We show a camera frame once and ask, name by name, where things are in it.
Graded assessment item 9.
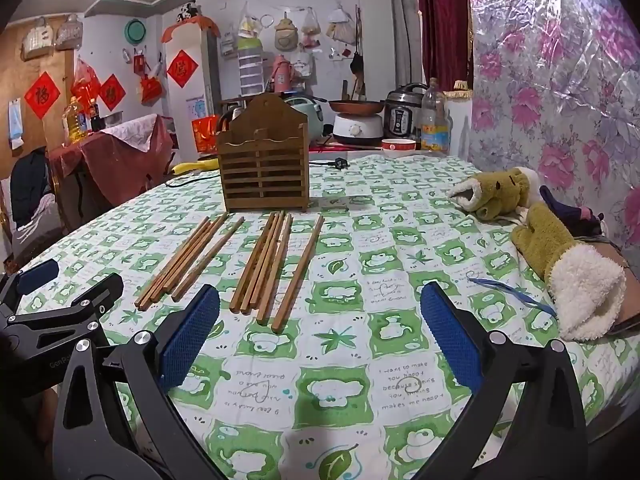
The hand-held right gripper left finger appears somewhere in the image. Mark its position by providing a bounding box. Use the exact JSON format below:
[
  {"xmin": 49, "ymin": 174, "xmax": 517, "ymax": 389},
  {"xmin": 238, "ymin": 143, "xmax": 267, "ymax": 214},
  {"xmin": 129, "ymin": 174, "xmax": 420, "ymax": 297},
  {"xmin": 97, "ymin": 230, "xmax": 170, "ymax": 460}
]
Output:
[{"xmin": 52, "ymin": 284, "xmax": 226, "ymax": 480}]

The silver pressure cooker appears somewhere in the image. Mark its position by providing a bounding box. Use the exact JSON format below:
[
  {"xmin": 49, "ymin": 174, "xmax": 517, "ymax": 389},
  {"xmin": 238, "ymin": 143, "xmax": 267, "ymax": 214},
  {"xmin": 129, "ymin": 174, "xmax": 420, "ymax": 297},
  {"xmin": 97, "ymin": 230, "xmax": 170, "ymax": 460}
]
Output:
[{"xmin": 385, "ymin": 83, "xmax": 431, "ymax": 141}]

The clear plastic oil bottle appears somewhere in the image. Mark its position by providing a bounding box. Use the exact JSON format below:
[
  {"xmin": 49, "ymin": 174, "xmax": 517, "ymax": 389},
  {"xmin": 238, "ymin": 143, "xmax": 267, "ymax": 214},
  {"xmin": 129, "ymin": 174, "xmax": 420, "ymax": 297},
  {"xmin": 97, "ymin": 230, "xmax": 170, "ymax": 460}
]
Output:
[{"xmin": 420, "ymin": 78, "xmax": 449, "ymax": 154}]

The white refrigerator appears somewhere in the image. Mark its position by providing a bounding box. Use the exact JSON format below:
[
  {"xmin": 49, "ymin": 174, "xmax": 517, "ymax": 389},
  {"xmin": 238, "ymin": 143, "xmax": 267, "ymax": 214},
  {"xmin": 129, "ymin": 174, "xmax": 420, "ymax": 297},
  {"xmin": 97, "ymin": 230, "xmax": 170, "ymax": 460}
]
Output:
[{"xmin": 164, "ymin": 25, "xmax": 222, "ymax": 133}]

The red and white bowl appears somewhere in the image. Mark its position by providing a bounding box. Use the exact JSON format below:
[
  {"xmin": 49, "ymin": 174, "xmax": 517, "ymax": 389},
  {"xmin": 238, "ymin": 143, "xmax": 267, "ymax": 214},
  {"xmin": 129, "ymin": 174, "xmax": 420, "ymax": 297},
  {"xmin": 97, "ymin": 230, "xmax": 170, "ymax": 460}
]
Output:
[{"xmin": 381, "ymin": 138, "xmax": 417, "ymax": 160}]

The clear plastic drawer tower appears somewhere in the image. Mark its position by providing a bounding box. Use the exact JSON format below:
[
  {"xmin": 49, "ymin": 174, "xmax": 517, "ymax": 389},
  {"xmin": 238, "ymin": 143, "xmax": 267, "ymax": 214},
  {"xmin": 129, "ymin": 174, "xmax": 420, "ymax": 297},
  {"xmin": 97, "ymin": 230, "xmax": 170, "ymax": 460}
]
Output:
[{"xmin": 237, "ymin": 35, "xmax": 265, "ymax": 97}]

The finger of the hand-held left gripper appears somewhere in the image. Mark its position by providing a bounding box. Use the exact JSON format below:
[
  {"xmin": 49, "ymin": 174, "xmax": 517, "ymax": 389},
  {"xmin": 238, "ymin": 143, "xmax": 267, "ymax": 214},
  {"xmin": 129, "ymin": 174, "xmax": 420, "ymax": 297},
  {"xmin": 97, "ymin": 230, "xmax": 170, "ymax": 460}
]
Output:
[
  {"xmin": 10, "ymin": 273, "xmax": 125, "ymax": 331},
  {"xmin": 0, "ymin": 259, "xmax": 60, "ymax": 316}
]

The woven hanging bag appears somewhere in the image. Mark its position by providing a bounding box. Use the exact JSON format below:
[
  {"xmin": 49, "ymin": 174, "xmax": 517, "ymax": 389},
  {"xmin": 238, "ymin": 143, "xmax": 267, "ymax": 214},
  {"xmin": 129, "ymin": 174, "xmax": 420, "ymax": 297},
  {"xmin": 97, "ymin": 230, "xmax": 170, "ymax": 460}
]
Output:
[
  {"xmin": 55, "ymin": 14, "xmax": 84, "ymax": 51},
  {"xmin": 22, "ymin": 16, "xmax": 55, "ymax": 61}
]

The blue string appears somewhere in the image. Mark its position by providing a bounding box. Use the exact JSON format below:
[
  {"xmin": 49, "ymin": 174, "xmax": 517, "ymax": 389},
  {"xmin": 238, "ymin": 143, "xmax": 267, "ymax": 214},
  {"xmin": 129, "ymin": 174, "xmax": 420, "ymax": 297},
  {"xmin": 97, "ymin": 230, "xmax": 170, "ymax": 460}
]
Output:
[{"xmin": 467, "ymin": 275, "xmax": 558, "ymax": 317}]

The dark red curtain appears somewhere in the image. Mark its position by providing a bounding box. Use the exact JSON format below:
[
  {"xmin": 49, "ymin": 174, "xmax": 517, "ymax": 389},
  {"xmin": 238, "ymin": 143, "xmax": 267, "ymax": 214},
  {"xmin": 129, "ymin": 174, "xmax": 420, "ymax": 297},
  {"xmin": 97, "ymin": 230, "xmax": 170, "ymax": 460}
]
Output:
[{"xmin": 415, "ymin": 0, "xmax": 474, "ymax": 93}]

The red gift bag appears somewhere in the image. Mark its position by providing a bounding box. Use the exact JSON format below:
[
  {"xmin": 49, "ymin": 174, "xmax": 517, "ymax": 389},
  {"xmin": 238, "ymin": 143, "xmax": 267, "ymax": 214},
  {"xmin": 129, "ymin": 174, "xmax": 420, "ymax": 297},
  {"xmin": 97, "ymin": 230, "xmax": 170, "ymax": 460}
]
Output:
[{"xmin": 191, "ymin": 115, "xmax": 221, "ymax": 154}]

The green printed tablecloth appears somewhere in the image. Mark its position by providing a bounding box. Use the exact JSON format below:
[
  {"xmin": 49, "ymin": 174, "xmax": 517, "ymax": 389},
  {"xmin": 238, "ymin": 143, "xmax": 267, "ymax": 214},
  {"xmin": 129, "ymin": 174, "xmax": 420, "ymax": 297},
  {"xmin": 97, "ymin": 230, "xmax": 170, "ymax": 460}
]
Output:
[{"xmin": 15, "ymin": 152, "xmax": 640, "ymax": 480}]

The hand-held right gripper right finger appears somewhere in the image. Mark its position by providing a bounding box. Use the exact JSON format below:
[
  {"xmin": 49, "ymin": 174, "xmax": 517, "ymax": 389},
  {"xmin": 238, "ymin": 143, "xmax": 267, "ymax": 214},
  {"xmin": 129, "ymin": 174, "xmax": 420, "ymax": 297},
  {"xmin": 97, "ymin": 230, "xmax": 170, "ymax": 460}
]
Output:
[{"xmin": 415, "ymin": 281, "xmax": 588, "ymax": 480}]

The red diamond paper decoration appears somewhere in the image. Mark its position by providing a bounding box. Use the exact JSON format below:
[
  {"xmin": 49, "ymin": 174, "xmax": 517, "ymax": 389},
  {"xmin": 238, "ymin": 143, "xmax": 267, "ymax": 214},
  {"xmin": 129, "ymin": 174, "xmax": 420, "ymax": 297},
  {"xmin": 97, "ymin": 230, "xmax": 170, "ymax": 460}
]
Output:
[
  {"xmin": 98, "ymin": 74, "xmax": 126, "ymax": 111},
  {"xmin": 24, "ymin": 71, "xmax": 62, "ymax": 120},
  {"xmin": 166, "ymin": 49, "xmax": 199, "ymax": 87}
]

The red cloth covered table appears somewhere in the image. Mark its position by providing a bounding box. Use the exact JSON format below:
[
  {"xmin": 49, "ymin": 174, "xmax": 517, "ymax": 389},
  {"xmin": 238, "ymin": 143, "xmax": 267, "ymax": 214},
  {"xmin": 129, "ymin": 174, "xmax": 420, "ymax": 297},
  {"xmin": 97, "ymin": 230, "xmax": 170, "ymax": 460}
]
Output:
[{"xmin": 47, "ymin": 115, "xmax": 176, "ymax": 202}]

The dark purple glove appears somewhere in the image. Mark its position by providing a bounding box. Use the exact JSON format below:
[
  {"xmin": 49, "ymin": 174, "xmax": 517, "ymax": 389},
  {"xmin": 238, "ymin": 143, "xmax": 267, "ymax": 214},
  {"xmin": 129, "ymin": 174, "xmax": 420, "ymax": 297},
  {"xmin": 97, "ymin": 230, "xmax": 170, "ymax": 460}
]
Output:
[{"xmin": 540, "ymin": 185, "xmax": 606, "ymax": 239}]

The yellow plastic object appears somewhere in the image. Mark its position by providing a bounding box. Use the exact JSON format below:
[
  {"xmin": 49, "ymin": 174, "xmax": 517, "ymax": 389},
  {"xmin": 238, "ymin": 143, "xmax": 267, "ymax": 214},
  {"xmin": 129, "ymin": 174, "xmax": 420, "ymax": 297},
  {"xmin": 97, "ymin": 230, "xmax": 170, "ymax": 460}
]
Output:
[{"xmin": 172, "ymin": 159, "xmax": 219, "ymax": 176}]

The green plush mitten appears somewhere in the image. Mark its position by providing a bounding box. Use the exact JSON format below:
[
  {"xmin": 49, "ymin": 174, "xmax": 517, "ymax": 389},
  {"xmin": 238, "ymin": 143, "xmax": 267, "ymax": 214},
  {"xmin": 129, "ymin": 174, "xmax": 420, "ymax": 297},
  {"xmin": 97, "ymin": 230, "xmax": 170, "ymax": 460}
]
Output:
[
  {"xmin": 447, "ymin": 167, "xmax": 540, "ymax": 222},
  {"xmin": 510, "ymin": 202, "xmax": 627, "ymax": 342}
]

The black jacket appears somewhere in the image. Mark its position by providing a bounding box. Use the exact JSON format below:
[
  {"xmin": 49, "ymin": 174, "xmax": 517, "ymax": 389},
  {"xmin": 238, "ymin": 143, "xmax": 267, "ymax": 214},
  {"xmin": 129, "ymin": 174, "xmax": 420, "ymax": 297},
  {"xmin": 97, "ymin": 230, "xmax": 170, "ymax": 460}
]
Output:
[{"xmin": 10, "ymin": 150, "xmax": 54, "ymax": 227}]

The wooden slatted chopstick holder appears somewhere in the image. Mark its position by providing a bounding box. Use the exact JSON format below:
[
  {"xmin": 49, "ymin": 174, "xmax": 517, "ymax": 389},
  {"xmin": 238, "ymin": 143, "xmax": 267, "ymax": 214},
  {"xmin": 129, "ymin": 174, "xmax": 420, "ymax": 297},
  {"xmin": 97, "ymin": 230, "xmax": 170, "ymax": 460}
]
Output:
[{"xmin": 216, "ymin": 94, "xmax": 310, "ymax": 214}]

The row of wooden chopsticks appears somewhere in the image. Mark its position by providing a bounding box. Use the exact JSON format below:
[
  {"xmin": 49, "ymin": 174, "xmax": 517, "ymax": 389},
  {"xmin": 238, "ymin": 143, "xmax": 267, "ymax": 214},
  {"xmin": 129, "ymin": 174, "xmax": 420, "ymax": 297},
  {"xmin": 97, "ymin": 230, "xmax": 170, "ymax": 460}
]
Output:
[{"xmin": 135, "ymin": 211, "xmax": 326, "ymax": 333}]

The yellow cooking oil bottle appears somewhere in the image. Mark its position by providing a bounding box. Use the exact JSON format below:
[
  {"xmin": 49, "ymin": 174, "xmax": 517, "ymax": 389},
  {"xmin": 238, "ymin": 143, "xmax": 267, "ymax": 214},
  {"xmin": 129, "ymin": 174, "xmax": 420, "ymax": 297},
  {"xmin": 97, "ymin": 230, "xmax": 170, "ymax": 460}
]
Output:
[{"xmin": 62, "ymin": 97, "xmax": 86, "ymax": 144}]

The brown frying pan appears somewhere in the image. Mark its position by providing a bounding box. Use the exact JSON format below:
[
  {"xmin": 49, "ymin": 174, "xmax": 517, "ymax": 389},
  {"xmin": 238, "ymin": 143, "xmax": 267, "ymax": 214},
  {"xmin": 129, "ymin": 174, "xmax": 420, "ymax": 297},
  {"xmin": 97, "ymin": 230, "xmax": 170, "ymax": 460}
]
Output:
[{"xmin": 327, "ymin": 100, "xmax": 386, "ymax": 115}]

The pink thermos flask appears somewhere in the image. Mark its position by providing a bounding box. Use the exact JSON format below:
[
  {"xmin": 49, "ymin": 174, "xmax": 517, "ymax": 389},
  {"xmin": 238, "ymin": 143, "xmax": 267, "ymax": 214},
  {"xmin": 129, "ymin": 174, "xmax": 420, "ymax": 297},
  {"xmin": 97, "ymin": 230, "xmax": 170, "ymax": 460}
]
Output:
[{"xmin": 272, "ymin": 55, "xmax": 294, "ymax": 94}]

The light green rice cooker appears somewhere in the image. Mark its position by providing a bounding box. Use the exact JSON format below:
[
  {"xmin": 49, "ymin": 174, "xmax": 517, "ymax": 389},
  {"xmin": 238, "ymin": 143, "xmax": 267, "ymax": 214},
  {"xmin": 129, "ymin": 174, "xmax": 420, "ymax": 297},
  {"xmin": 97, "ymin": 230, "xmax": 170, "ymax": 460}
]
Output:
[{"xmin": 290, "ymin": 96, "xmax": 327, "ymax": 144}]

